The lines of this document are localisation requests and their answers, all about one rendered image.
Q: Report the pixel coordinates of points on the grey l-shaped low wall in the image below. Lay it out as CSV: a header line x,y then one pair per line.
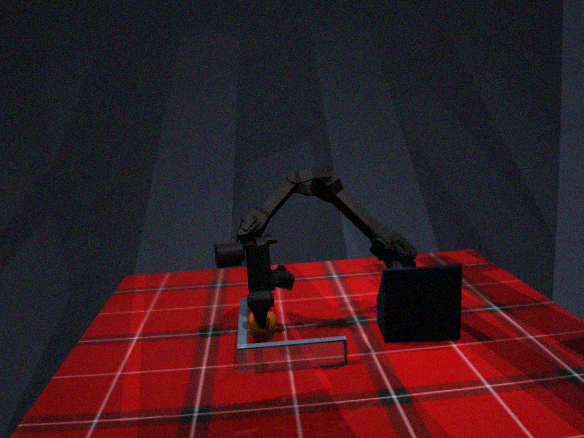
x,y
242,334

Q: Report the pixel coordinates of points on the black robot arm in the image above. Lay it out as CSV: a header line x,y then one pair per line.
x,y
387,244

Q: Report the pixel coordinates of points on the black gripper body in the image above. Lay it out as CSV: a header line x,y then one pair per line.
x,y
258,282

